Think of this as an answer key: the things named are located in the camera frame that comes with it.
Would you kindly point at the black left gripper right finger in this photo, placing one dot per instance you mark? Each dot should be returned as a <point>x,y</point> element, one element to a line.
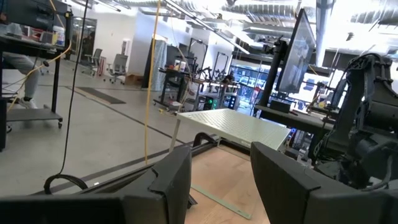
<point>295,199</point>

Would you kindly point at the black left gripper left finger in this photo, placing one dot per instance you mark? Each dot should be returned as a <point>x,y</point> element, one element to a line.
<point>155,199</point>

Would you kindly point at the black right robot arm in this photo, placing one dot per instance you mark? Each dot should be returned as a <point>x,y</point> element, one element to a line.
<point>373,109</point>

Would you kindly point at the pale green metal strip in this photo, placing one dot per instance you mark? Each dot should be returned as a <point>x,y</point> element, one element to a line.
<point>220,202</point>

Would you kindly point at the dark grey desk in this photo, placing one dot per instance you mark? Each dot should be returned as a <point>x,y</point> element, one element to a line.
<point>295,119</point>

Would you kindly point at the black desktop device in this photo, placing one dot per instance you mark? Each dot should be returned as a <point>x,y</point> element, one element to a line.
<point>280,106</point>

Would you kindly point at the pale green perforated metal shelf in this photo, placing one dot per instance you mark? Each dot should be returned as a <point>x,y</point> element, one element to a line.
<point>236,126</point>

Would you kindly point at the black equipment cart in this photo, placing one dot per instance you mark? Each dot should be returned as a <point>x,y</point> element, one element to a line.
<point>171,84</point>

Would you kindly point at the black floor mat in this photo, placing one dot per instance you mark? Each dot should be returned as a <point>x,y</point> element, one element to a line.
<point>101,96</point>

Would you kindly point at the cardboard box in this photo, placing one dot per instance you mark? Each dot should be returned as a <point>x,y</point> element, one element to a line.
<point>133,80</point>

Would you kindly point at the black monitor stand pole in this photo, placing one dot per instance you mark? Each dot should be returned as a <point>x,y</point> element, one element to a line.
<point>273,74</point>

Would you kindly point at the grey office chair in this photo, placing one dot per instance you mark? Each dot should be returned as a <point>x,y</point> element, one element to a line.
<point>118,65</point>
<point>94,59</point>

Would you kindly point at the computer monitor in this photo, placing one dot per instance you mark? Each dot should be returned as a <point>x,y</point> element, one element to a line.
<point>297,56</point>

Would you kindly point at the person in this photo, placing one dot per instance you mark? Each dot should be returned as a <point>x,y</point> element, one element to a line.
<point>21,63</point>

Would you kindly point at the black rolling desk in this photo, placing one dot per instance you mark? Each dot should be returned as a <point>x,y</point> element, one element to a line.
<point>28,46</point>

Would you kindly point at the black monitor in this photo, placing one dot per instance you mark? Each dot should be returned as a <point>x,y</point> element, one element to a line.
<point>31,15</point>

